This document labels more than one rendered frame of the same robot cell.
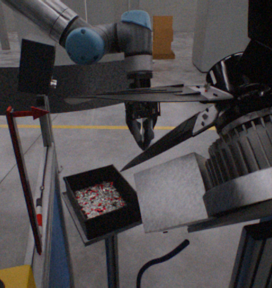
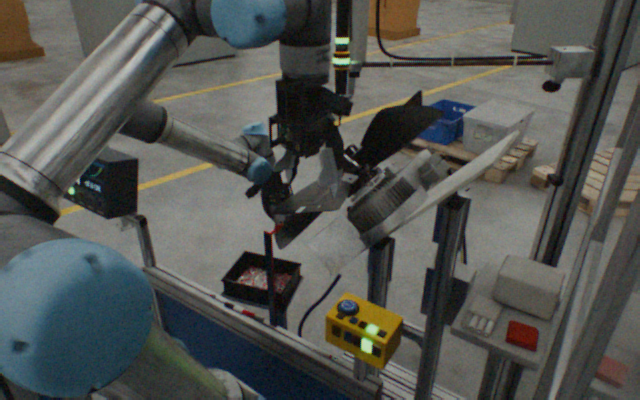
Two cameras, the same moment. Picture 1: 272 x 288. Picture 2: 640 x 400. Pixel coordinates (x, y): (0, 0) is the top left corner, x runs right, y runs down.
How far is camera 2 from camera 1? 102 cm
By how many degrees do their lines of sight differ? 38
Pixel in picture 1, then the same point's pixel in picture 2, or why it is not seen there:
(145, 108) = (282, 195)
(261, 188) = (396, 219)
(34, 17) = (225, 162)
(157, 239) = not seen: hidden behind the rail
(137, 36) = (265, 143)
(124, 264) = not seen: hidden behind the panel
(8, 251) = not seen: outside the picture
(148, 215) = (330, 264)
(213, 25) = not seen: outside the picture
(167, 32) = (12, 7)
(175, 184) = (339, 238)
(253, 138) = (380, 197)
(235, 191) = (385, 225)
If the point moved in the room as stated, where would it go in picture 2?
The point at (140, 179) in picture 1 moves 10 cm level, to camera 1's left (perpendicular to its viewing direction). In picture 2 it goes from (314, 245) to (289, 258)
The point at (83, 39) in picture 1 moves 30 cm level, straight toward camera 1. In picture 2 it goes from (263, 167) to (353, 200)
